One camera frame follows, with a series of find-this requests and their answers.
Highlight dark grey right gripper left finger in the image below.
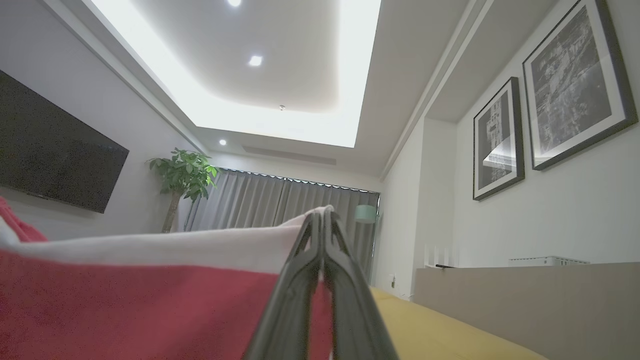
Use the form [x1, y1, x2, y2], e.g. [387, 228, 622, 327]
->
[243, 209, 327, 360]

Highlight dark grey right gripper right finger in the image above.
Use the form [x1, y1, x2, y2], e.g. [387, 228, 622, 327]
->
[323, 209, 399, 360]

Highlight red and white garment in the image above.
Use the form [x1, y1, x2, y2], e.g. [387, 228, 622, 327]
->
[0, 196, 336, 360]

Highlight white upright slats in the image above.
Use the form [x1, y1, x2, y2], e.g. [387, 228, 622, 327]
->
[423, 243, 459, 268]

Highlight mint shade floor lamp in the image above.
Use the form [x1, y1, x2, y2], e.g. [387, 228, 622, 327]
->
[354, 203, 382, 281]

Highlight grey pleated curtain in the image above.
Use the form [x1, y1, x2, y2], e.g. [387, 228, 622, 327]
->
[185, 167, 381, 287]

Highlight green leafy potted tree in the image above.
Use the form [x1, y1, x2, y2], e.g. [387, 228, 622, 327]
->
[147, 147, 221, 234]

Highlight taupe low partition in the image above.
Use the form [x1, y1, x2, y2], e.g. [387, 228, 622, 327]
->
[414, 262, 640, 360]

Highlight white flat device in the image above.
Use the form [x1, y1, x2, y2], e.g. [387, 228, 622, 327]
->
[509, 256, 591, 267]

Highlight small black framed picture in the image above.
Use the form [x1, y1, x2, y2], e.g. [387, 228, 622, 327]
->
[472, 76, 526, 202]

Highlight large black framed picture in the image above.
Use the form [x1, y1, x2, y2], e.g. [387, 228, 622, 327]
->
[522, 0, 639, 171]

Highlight black wall television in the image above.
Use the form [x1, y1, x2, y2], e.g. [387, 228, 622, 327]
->
[0, 70, 130, 215]

